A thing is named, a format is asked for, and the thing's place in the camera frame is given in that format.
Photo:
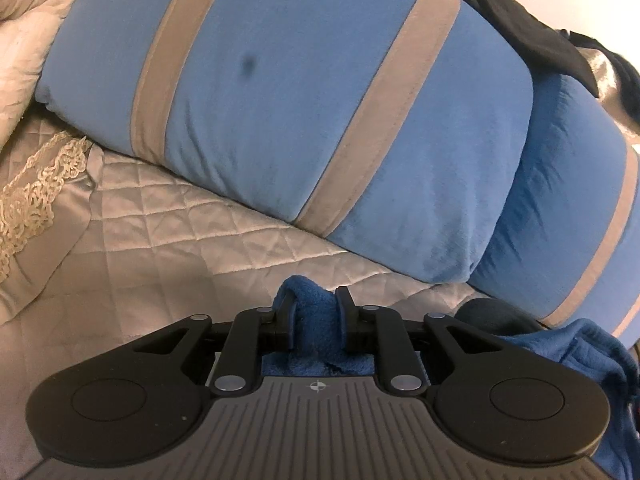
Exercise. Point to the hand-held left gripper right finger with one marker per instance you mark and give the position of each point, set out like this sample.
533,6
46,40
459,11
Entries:
352,325

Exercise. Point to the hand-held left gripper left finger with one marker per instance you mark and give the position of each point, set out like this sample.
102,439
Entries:
282,320

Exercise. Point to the blue fleece jacket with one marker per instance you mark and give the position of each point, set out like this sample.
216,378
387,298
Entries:
320,320

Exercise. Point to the blue grey-striped pillow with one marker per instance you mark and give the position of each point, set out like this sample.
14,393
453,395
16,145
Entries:
275,110
565,200

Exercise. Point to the grey lace-trimmed sham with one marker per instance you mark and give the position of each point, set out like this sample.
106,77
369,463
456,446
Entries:
65,220

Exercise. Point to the black cloth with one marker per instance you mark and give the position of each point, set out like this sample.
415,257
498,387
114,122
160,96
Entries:
525,25

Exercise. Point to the silver floral cushion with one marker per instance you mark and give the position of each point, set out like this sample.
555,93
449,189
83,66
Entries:
602,72

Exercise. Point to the navy and pink garment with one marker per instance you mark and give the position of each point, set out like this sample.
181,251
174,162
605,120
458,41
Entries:
631,90

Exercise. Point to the beige quilted comforter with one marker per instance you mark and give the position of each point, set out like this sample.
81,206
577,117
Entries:
25,60

